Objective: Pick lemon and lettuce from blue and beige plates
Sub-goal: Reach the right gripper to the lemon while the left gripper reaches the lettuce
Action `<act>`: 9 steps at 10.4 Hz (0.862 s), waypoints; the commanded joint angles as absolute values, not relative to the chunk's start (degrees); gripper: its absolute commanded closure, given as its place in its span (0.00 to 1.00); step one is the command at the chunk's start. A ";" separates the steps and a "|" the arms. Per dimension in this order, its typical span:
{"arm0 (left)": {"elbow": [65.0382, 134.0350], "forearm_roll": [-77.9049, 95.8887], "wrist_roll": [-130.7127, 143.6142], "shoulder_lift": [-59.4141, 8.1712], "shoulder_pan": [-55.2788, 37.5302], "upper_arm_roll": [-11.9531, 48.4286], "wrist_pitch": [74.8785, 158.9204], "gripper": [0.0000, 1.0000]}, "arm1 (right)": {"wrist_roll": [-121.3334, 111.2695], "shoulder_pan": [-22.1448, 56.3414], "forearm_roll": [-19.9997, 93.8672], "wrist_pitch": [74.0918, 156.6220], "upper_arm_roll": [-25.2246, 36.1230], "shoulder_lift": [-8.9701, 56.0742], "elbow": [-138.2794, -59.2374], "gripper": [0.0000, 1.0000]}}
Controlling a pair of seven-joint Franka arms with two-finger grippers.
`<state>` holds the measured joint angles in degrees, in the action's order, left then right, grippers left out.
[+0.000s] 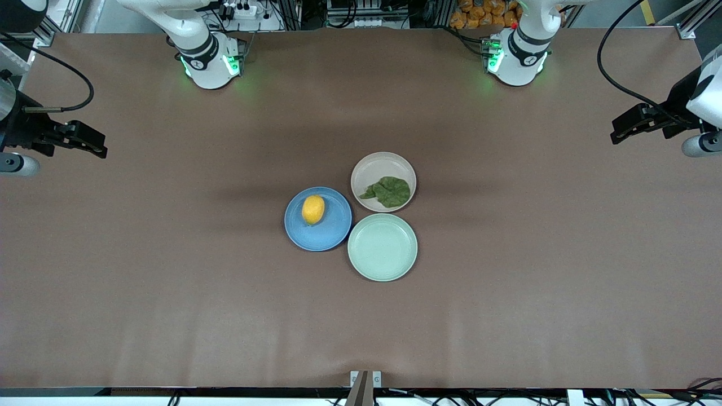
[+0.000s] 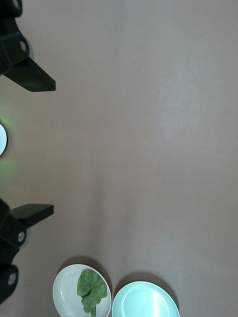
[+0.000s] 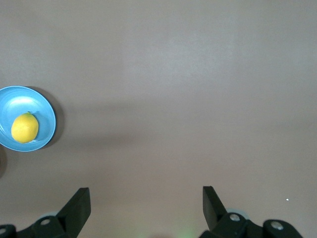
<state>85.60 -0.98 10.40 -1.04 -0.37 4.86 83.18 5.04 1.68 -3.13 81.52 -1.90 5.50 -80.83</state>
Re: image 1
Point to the brown table cover mat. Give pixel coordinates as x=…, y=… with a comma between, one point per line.
x=169, y=282

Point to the aluminium frame profile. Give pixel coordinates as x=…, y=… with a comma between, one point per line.
x=696, y=22

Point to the yellow lemon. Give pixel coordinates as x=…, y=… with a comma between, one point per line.
x=313, y=210

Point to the bag of orange items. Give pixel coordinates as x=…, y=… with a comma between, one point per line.
x=479, y=14

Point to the blue plate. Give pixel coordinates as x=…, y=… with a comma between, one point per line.
x=330, y=231

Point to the green lettuce leaf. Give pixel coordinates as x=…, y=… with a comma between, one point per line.
x=392, y=192

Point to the beige plate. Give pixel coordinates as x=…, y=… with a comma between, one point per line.
x=383, y=166

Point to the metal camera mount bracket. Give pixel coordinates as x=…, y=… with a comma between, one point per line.
x=365, y=383

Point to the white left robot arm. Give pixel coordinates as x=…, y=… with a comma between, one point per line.
x=516, y=67

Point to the light green plate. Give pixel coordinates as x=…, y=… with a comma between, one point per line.
x=382, y=248

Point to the white power strip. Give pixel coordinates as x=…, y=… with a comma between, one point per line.
x=245, y=11

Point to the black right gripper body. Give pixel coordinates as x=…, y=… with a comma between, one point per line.
x=21, y=128

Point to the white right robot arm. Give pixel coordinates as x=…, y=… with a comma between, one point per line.
x=206, y=67

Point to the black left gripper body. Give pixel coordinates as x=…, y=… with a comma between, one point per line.
x=678, y=101

